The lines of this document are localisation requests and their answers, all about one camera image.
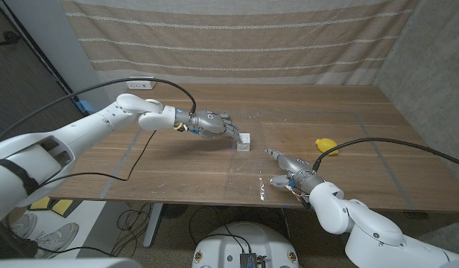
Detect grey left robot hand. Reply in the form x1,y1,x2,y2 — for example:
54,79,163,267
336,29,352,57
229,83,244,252
175,109,241,141

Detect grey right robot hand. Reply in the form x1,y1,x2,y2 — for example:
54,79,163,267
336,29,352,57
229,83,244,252
264,147,326,194

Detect small white box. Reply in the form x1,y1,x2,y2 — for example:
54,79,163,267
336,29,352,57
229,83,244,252
236,132,252,152

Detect clear cellophane sheet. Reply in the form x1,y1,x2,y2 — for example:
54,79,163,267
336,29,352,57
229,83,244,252
221,111,314,210

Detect yellow lemon-shaped sponge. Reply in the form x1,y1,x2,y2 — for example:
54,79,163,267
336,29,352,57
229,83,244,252
314,138,340,156

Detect white power strip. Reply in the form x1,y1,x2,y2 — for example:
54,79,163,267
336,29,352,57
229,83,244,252
126,76,157,91

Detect beige striped backdrop cloth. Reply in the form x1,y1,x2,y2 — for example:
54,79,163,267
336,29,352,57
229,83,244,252
59,0,420,87

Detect dark round floor disc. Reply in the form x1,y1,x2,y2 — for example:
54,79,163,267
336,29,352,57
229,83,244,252
160,203,189,220

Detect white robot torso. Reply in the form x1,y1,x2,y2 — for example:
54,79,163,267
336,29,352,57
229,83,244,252
191,221,300,268

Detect grey torso connector module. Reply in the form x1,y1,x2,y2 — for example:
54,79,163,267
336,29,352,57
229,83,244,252
239,252,268,268

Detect grey table leg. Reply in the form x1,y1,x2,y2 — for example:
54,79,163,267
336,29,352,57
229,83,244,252
142,202,165,249

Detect yellow floor pad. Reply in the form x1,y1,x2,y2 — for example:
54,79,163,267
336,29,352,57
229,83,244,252
51,199,75,217
29,196,51,211

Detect grey sneaker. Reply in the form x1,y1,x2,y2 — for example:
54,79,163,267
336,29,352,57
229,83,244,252
7,213,39,238
34,222,80,258

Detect dark trousered leg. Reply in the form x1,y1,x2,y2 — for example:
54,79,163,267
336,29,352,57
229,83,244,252
0,223,40,261

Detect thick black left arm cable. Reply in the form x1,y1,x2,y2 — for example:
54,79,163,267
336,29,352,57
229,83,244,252
0,77,197,146

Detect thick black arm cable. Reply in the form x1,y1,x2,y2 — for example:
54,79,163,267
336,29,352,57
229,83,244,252
0,77,197,146
313,137,459,169

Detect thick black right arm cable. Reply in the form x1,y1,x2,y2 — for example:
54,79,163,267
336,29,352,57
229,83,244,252
313,137,459,169

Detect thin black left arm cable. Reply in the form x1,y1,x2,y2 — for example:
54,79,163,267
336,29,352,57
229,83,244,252
37,130,157,189

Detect black torso cable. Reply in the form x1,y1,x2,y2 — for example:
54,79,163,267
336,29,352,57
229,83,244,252
188,205,253,254

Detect tangled black floor cables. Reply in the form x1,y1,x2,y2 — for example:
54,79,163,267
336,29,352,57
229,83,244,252
109,202,158,258

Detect black door handle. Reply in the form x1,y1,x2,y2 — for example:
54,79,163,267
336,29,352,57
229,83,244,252
0,31,22,46

